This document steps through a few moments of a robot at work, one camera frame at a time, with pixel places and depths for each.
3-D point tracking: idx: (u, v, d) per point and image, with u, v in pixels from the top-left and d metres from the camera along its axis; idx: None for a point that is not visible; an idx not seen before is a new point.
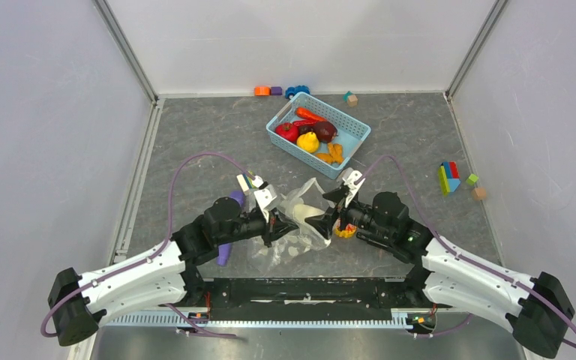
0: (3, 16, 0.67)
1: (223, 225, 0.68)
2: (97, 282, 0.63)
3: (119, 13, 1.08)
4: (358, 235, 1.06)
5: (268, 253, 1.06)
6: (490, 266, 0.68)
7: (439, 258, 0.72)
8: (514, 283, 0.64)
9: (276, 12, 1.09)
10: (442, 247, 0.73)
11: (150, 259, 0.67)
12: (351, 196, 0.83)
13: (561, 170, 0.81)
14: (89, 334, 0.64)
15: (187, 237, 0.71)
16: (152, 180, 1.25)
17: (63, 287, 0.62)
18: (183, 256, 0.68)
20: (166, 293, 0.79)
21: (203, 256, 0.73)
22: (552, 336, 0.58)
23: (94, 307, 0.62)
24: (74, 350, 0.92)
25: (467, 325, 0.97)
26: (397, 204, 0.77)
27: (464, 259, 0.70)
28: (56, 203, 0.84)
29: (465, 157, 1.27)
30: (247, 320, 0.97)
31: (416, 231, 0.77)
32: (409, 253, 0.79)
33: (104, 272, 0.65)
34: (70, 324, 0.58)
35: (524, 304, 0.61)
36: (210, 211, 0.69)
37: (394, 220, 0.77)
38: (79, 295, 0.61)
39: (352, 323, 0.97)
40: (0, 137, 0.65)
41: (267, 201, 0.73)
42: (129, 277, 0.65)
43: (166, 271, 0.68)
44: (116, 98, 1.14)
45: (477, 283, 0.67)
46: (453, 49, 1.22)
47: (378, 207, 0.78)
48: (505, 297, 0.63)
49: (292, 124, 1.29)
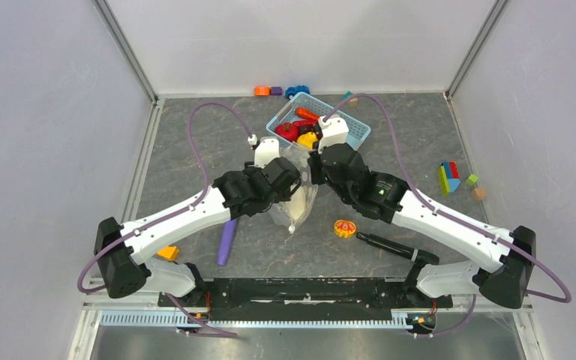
0: (2, 16, 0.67)
1: (286, 177, 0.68)
2: (139, 230, 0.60)
3: (119, 13, 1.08)
4: (358, 235, 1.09)
5: (277, 241, 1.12)
6: (469, 222, 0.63)
7: (415, 214, 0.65)
8: (495, 238, 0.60)
9: (276, 11, 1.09)
10: (419, 202, 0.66)
11: (193, 206, 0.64)
12: (325, 138, 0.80)
13: (561, 170, 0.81)
14: (136, 289, 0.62)
15: (230, 183, 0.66)
16: (152, 179, 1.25)
17: (104, 237, 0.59)
18: (228, 204, 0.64)
20: (183, 280, 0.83)
21: (250, 205, 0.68)
22: (523, 289, 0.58)
23: (138, 258, 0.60)
24: (74, 350, 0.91)
25: (469, 326, 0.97)
26: (346, 152, 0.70)
27: (442, 213, 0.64)
28: (56, 204, 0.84)
29: (465, 157, 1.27)
30: (247, 320, 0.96)
31: (385, 184, 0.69)
32: (379, 207, 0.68)
33: (146, 221, 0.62)
34: (114, 274, 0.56)
35: (506, 261, 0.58)
36: (276, 162, 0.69)
37: (348, 171, 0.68)
38: (122, 245, 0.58)
39: (352, 323, 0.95)
40: (0, 136, 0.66)
41: (277, 142, 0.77)
42: (172, 226, 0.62)
43: (210, 220, 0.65)
44: (115, 98, 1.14)
45: (454, 238, 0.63)
46: (453, 49, 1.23)
47: (326, 161, 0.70)
48: (485, 254, 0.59)
49: (292, 124, 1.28)
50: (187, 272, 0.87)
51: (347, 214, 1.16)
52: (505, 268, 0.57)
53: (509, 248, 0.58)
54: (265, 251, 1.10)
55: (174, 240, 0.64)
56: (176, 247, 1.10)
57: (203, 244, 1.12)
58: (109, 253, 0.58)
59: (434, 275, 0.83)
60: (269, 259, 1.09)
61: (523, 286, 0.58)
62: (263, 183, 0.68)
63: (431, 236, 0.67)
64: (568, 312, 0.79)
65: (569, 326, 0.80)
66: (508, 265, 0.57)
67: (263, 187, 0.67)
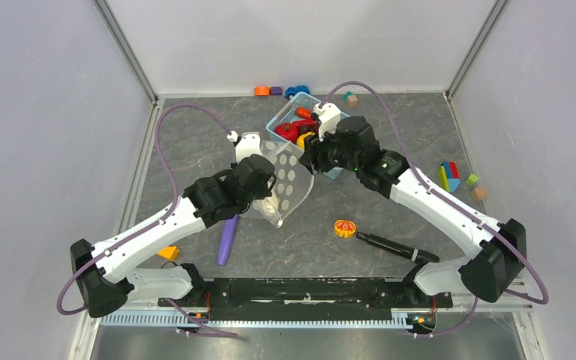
0: (1, 16, 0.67)
1: (257, 175, 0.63)
2: (109, 251, 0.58)
3: (119, 13, 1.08)
4: (358, 235, 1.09)
5: (277, 242, 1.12)
6: (460, 205, 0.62)
7: (409, 190, 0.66)
8: (480, 223, 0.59)
9: (276, 11, 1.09)
10: (416, 179, 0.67)
11: (163, 220, 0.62)
12: (322, 124, 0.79)
13: (562, 170, 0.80)
14: (119, 304, 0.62)
15: (202, 191, 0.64)
16: (152, 179, 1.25)
17: (76, 259, 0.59)
18: (199, 213, 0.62)
20: (177, 283, 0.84)
21: (226, 211, 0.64)
22: (502, 280, 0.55)
23: (113, 277, 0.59)
24: (74, 350, 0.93)
25: (468, 327, 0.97)
26: (360, 123, 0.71)
27: (436, 193, 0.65)
28: (56, 203, 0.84)
29: (465, 156, 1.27)
30: (247, 320, 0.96)
31: (390, 159, 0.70)
32: (378, 180, 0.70)
33: (118, 239, 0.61)
34: (90, 297, 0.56)
35: (486, 246, 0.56)
36: (245, 162, 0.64)
37: (358, 140, 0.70)
38: (94, 267, 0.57)
39: (352, 323, 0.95)
40: (0, 136, 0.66)
41: (257, 139, 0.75)
42: (145, 241, 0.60)
43: (183, 230, 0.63)
44: (115, 98, 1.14)
45: (441, 218, 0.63)
46: (453, 48, 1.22)
47: (340, 128, 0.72)
48: (467, 237, 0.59)
49: (292, 124, 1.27)
50: (183, 275, 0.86)
51: (347, 214, 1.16)
52: (483, 253, 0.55)
53: (492, 235, 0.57)
54: (265, 253, 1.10)
55: (151, 253, 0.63)
56: (176, 247, 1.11)
57: (203, 244, 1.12)
58: (83, 277, 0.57)
59: (429, 271, 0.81)
60: (268, 259, 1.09)
61: (502, 277, 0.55)
62: (236, 187, 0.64)
63: (423, 215, 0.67)
64: (569, 311, 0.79)
65: (569, 326, 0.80)
66: (486, 249, 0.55)
67: (236, 192, 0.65)
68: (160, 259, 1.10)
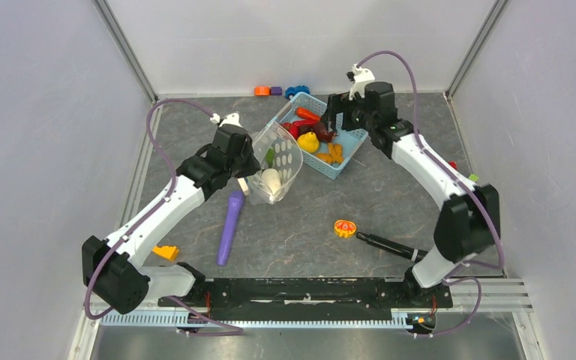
0: (1, 16, 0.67)
1: (235, 139, 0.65)
2: (127, 235, 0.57)
3: (118, 13, 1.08)
4: (358, 235, 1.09)
5: (277, 241, 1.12)
6: (447, 166, 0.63)
7: (406, 148, 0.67)
8: (457, 181, 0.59)
9: (276, 11, 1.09)
10: (415, 142, 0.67)
11: (167, 196, 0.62)
12: (355, 84, 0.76)
13: (561, 171, 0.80)
14: (141, 296, 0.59)
15: (191, 167, 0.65)
16: (152, 179, 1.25)
17: (94, 256, 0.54)
18: (199, 184, 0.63)
20: (181, 277, 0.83)
21: (219, 178, 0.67)
22: (466, 236, 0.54)
23: (136, 261, 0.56)
24: (74, 350, 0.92)
25: (468, 327, 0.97)
26: (387, 84, 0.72)
27: (427, 154, 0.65)
28: (56, 203, 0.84)
29: (466, 157, 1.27)
30: (247, 319, 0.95)
31: (401, 124, 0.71)
32: (384, 139, 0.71)
33: (129, 226, 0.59)
34: (118, 287, 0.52)
35: (453, 196, 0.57)
36: (218, 130, 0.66)
37: (377, 99, 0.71)
38: (115, 255, 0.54)
39: (352, 323, 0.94)
40: None
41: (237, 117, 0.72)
42: (157, 220, 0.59)
43: (190, 202, 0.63)
44: (115, 98, 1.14)
45: (426, 176, 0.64)
46: (453, 49, 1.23)
47: (367, 85, 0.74)
48: (441, 189, 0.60)
49: (291, 124, 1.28)
50: (183, 270, 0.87)
51: (347, 214, 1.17)
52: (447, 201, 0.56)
53: (463, 190, 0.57)
54: (264, 253, 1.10)
55: (163, 234, 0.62)
56: (176, 247, 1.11)
57: (203, 244, 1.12)
58: (106, 268, 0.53)
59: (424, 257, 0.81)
60: (268, 259, 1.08)
61: (466, 232, 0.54)
62: (219, 156, 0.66)
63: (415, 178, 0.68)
64: (569, 312, 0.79)
65: (569, 326, 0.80)
66: (452, 198, 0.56)
67: (220, 160, 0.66)
68: (160, 259, 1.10)
